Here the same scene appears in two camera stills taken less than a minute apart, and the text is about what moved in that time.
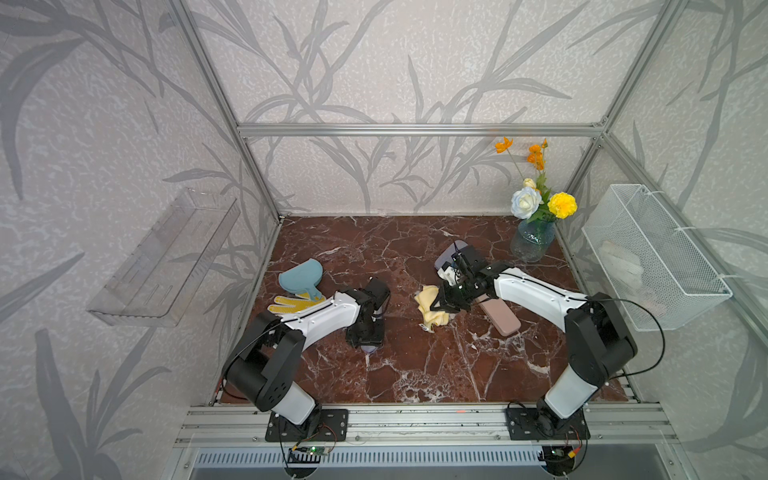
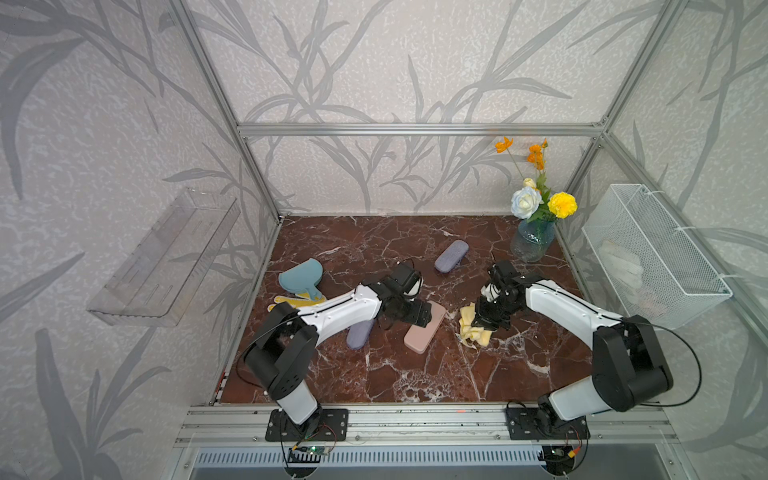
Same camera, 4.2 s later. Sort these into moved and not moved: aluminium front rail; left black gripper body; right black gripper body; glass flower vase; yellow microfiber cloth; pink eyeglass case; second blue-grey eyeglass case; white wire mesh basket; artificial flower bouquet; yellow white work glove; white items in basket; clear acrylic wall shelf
Moved: right black gripper body; yellow microfiber cloth; left black gripper body; pink eyeglass case
Not moved: clear acrylic wall shelf; white items in basket; white wire mesh basket; second blue-grey eyeglass case; yellow white work glove; glass flower vase; artificial flower bouquet; aluminium front rail
